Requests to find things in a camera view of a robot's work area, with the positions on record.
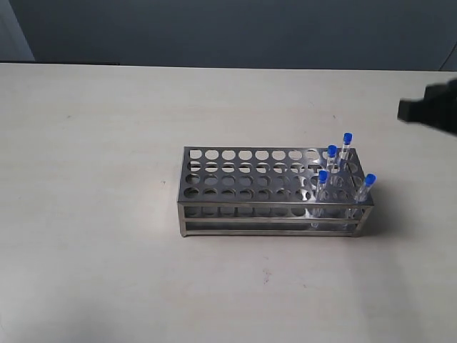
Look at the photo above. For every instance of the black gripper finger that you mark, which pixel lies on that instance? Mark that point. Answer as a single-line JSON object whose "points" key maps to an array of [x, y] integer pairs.
{"points": [[437, 108]]}

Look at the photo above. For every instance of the stainless steel test tube rack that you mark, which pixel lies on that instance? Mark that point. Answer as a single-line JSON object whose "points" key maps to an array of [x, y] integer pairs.
{"points": [[266, 191]]}

